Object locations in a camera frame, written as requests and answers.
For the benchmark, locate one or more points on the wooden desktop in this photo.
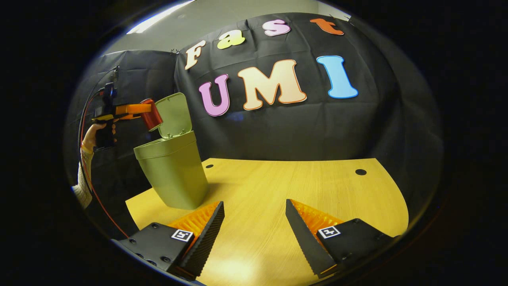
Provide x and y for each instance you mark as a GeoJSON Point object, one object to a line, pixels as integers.
{"type": "Point", "coordinates": [285, 182]}

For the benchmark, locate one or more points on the red pop can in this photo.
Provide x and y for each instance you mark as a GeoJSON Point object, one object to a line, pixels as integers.
{"type": "Point", "coordinates": [151, 115]}

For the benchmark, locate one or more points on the black backdrop cloth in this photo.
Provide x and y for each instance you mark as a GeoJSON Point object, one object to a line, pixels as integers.
{"type": "Point", "coordinates": [297, 127]}

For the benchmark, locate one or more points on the green desktop garbage bin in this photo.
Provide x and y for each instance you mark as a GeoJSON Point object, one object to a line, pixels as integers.
{"type": "Point", "coordinates": [174, 174]}

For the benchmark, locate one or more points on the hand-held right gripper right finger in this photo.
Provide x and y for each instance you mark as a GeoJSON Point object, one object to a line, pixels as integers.
{"type": "Point", "coordinates": [303, 238]}

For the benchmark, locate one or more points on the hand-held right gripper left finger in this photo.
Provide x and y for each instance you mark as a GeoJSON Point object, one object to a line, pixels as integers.
{"type": "Point", "coordinates": [208, 238]}

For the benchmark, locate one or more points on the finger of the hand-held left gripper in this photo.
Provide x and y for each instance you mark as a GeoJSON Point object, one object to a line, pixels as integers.
{"type": "Point", "coordinates": [133, 109]}

